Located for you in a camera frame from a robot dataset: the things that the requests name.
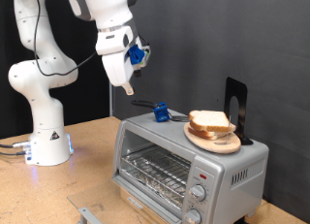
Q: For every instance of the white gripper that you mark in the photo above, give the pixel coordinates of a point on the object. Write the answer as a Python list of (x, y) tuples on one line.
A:
[(117, 69)]

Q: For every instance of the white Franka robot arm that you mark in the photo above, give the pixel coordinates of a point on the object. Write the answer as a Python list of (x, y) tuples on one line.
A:
[(42, 120)]

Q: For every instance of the silver oven knob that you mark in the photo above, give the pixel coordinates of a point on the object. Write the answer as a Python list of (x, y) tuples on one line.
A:
[(197, 193), (193, 217)]

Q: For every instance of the silver toaster oven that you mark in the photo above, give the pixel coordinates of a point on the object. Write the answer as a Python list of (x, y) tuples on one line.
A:
[(245, 159)]

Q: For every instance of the vertical metal pole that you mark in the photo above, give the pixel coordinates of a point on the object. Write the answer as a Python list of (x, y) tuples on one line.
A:
[(111, 101)]

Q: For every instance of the black curtain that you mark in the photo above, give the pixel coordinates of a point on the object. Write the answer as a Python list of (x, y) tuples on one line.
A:
[(87, 98)]

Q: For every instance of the dark grey partition panel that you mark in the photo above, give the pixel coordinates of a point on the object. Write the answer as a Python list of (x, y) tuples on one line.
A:
[(193, 39)]

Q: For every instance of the black metal bookend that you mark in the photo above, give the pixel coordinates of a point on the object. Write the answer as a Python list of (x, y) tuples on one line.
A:
[(232, 88)]

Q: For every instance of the thin metal pin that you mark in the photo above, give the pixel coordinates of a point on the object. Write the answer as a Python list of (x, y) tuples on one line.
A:
[(229, 130)]

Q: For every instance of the round wooden board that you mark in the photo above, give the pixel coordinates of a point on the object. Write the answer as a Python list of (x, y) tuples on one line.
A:
[(219, 146)]

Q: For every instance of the foil lined crumb tray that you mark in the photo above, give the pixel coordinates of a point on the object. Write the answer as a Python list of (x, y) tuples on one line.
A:
[(161, 193)]

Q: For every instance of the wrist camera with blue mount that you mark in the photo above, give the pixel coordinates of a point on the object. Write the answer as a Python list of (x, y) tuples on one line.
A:
[(136, 54)]

